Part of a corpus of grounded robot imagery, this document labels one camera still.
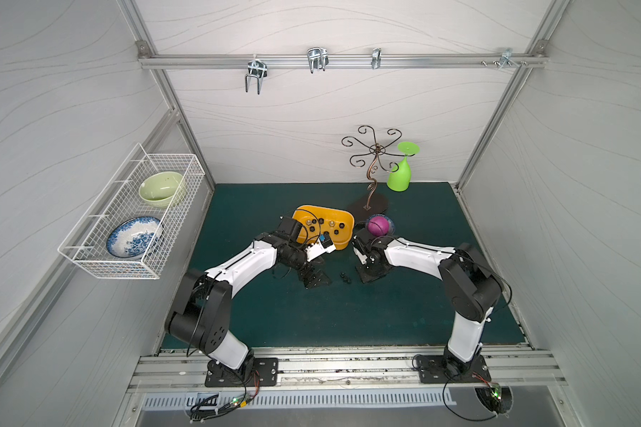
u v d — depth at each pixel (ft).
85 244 1.85
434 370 2.40
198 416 2.23
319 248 2.46
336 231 3.43
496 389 2.35
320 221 3.53
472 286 1.61
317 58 2.46
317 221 3.55
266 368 2.43
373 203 3.65
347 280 2.98
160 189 2.36
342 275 3.06
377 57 2.39
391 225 3.33
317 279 2.41
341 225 3.52
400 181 3.05
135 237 2.10
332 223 3.53
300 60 2.50
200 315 1.41
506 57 2.51
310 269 2.41
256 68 2.57
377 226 3.31
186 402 2.30
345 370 2.46
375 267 2.61
